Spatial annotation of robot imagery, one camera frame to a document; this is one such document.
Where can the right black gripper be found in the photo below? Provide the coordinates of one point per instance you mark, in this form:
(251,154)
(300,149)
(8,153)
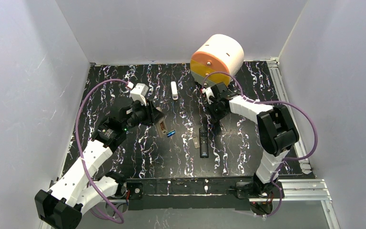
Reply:
(216,94)

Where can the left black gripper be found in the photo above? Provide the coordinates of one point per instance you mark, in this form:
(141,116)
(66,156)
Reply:
(153,112)

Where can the remote battery cover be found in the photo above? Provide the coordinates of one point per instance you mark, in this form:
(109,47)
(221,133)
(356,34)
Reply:
(195,142)

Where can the white air conditioner remote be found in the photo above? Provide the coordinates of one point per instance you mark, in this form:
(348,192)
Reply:
(160,123)

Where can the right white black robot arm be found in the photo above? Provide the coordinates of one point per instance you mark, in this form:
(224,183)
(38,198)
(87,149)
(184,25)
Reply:
(276,129)

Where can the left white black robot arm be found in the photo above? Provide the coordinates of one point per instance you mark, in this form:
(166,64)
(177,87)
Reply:
(65,203)

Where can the black tv remote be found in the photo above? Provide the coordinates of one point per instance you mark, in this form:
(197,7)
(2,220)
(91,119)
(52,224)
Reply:
(203,140)

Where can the small white remote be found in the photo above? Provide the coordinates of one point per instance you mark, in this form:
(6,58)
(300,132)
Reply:
(174,90)

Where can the blue battery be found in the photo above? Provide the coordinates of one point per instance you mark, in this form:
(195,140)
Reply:
(171,133)

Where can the round three-drawer storage box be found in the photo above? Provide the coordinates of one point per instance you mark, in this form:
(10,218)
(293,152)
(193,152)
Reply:
(217,60)

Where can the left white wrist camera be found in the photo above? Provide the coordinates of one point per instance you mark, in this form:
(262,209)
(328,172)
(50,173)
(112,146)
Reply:
(139,92)

